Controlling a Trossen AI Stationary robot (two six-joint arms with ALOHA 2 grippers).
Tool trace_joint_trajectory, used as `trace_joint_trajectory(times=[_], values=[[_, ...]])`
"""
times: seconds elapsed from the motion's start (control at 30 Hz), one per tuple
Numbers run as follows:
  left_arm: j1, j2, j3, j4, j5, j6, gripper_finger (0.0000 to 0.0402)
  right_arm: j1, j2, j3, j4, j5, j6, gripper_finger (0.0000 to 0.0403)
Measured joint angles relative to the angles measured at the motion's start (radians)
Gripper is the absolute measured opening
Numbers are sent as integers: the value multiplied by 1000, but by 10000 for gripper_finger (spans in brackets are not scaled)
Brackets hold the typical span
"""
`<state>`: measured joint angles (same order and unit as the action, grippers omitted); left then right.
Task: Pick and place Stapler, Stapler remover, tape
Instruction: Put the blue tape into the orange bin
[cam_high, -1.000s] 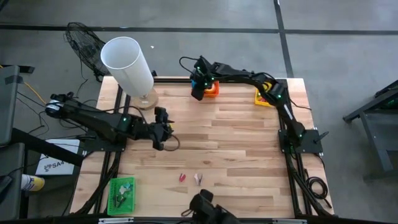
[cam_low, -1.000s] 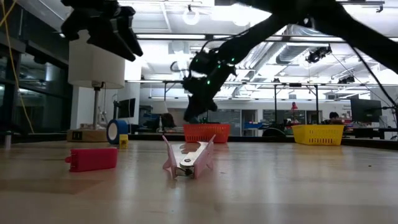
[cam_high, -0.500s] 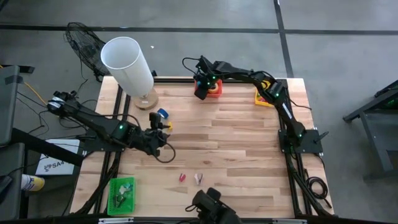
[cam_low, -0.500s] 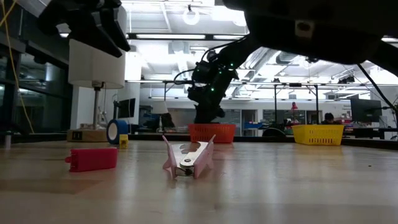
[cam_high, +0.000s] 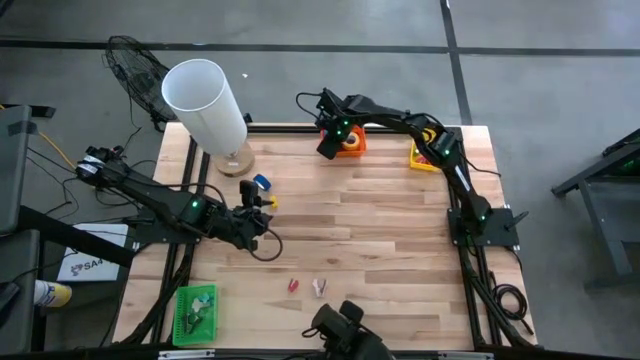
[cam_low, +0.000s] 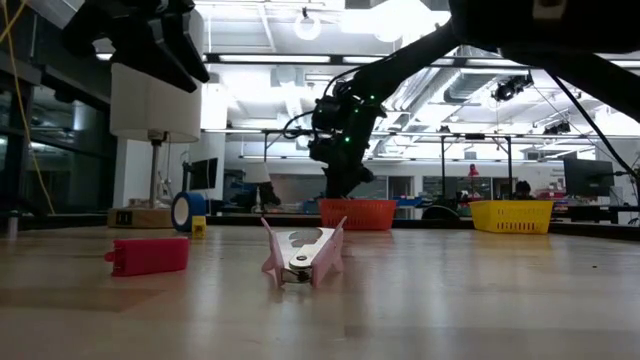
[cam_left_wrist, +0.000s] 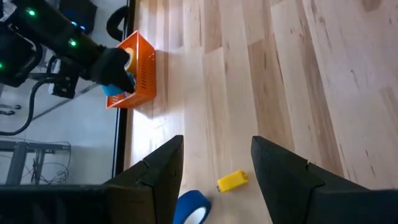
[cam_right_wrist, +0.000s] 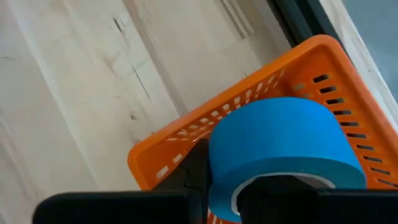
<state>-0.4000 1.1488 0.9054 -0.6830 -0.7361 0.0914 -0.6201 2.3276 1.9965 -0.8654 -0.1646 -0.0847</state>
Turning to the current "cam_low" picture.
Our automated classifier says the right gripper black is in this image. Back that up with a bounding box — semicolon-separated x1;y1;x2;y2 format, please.
308;92;386;200

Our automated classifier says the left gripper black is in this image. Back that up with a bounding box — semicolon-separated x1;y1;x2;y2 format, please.
62;0;210;94

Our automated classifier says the orange plastic basket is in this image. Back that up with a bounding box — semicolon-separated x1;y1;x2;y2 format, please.
318;198;398;232

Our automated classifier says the pink staple remover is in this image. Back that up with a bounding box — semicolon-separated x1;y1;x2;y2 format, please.
259;216;347;290

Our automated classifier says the dark blue tape roll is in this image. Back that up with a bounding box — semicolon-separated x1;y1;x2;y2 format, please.
170;191;207;233

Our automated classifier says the red mini stapler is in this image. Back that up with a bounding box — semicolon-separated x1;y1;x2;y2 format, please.
103;236;190;278

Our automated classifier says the white lamp with wooden base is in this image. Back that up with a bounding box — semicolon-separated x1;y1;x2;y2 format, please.
107;0;206;230

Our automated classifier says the small background table lamp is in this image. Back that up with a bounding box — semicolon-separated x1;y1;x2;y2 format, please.
244;162;271;214

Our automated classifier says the black beam with light strips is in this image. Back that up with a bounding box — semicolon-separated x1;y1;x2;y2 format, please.
203;52;640;71

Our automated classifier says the small black monitor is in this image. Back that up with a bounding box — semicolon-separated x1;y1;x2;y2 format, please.
182;157;219;201

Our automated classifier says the yellow plastic basket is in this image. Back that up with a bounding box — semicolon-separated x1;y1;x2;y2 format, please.
469;199;555;235

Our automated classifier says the person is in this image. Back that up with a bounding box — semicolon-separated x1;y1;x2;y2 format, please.
512;179;534;201

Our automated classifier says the large black monitor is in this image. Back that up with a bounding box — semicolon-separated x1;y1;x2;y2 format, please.
563;158;615;198

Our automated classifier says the black background workstation frame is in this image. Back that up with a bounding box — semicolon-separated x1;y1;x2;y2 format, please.
262;128;514;201

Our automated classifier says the black aluminium table frame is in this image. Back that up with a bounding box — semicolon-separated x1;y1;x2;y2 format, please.
0;212;640;242

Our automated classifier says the white ring light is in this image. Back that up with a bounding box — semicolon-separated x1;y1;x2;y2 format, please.
293;7;322;41

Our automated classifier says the silver ventilation duct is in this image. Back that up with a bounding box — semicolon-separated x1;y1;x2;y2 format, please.
442;47;506;104

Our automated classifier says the yellow cable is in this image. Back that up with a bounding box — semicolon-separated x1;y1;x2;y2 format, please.
0;0;56;216

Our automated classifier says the black ceiling camera rig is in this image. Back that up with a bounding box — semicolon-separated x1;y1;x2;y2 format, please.
492;73;535;103

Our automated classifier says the silver metal post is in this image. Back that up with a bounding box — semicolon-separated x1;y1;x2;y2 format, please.
5;209;20;240

